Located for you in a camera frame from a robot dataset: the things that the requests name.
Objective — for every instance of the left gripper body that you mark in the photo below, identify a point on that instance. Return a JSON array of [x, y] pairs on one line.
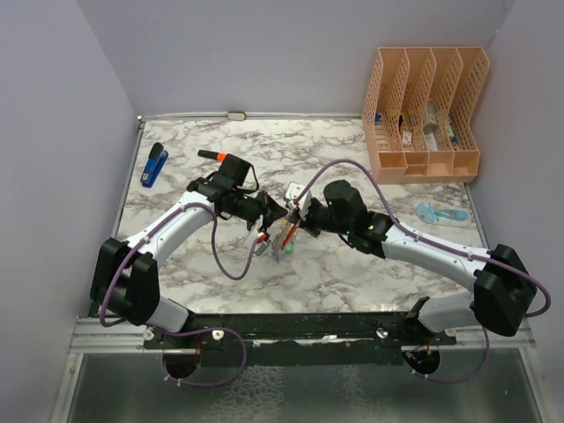
[[249, 209]]

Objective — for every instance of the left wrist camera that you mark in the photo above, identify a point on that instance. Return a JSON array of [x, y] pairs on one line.
[[258, 239]]

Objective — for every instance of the peach plastic file organizer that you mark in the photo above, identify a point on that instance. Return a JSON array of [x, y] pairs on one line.
[[417, 114]]

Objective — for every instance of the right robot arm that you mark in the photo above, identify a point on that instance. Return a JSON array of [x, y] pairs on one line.
[[497, 292]]

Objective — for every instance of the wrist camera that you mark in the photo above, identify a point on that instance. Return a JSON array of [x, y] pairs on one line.
[[298, 199], [258, 239]]

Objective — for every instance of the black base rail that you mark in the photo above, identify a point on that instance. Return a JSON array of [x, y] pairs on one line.
[[303, 339]]

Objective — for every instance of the blue stapler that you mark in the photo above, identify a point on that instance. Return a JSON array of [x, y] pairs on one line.
[[156, 160]]

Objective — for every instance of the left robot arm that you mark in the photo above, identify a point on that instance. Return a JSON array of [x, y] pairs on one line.
[[126, 282]]

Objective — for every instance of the light blue packaged item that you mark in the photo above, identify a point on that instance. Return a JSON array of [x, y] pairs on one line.
[[442, 215]]

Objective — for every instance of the white table edge clip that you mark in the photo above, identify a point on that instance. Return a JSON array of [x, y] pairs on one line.
[[236, 116]]

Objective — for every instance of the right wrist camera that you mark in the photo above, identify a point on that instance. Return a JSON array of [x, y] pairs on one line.
[[298, 199]]

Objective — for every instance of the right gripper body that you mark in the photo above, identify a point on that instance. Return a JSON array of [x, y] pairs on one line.
[[319, 218]]

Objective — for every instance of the green tag key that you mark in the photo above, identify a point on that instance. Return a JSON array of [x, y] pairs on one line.
[[289, 247]]

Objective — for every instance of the orange black highlighter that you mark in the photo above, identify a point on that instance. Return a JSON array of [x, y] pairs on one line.
[[210, 155]]

